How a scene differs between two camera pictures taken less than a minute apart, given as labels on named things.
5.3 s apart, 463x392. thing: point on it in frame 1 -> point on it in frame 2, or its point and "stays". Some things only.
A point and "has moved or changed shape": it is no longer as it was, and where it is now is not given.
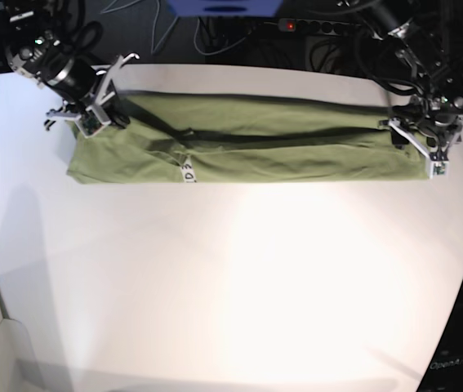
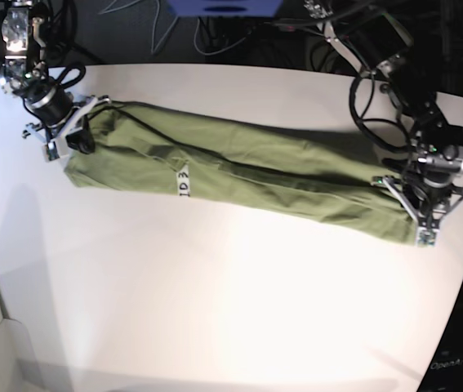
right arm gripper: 91,114 -> 59,113
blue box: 225,7 stays
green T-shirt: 230,138 has moved or changed shape
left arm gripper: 435,126 -> 427,193
